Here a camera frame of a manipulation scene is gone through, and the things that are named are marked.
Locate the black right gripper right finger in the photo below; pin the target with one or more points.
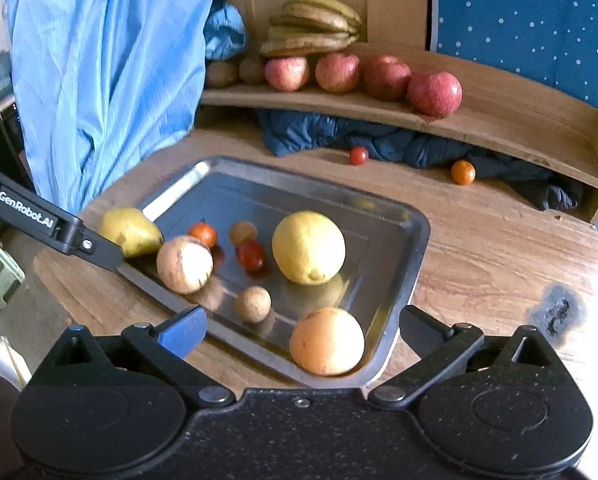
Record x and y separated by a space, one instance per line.
444 351

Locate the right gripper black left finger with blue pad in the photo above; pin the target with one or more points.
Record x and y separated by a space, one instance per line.
160 351

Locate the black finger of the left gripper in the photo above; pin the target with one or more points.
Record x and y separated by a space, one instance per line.
100 252

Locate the tan spotted round pear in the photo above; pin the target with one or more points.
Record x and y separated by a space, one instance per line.
184 264

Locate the small brown longan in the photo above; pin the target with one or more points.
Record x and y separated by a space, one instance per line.
242 232
253 304

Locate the small orange tangerine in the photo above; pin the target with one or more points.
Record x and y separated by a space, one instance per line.
205 233
463 172

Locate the round orange-tan fruit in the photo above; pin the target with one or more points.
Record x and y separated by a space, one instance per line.
327 342

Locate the red cherry tomato front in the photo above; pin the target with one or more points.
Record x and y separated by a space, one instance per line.
251 256

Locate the red cherry tomato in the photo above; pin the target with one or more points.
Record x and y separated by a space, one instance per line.
251 256
358 156

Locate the large yellow lemon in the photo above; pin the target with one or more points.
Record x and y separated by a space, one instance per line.
308 248

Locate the red cherry tomato back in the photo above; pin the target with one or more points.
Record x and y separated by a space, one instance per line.
358 156

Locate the stainless steel tray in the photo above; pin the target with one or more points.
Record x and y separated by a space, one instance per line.
385 246

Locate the light blue cloth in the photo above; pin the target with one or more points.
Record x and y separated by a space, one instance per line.
101 85

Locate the dark blue jacket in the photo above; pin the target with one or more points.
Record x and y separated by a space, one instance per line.
287 132

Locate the brown kiwi left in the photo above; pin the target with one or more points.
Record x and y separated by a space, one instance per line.
220 74

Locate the brown kiwi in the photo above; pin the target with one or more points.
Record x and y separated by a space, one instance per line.
251 70
220 74

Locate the brown kiwi right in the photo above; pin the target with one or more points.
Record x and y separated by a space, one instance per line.
251 70

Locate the red apple far right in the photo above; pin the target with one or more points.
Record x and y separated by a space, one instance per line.
437 94

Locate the red apple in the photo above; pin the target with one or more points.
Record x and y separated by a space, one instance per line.
338 72
287 74
437 94
386 78

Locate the curved wooden shelf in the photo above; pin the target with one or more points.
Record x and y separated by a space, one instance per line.
501 111

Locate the red apple far left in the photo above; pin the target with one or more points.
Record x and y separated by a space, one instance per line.
287 74

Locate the bunch of ripe bananas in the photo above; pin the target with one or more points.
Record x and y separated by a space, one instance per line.
307 27

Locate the blue polka dot cushion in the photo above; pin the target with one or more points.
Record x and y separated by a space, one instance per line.
554 42

